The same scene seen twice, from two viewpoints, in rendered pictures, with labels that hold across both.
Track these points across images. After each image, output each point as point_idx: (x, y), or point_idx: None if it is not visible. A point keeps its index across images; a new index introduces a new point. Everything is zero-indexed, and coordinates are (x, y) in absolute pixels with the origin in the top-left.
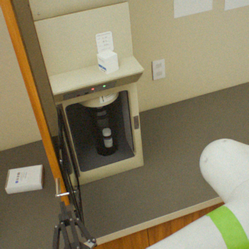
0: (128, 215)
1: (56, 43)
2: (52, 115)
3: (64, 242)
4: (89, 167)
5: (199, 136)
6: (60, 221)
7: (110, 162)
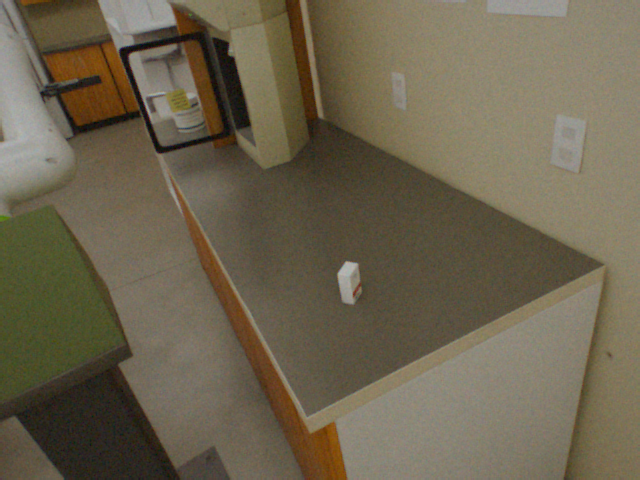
0: (190, 176)
1: None
2: (324, 91)
3: (55, 82)
4: (242, 131)
5: (320, 194)
6: (77, 77)
7: (247, 138)
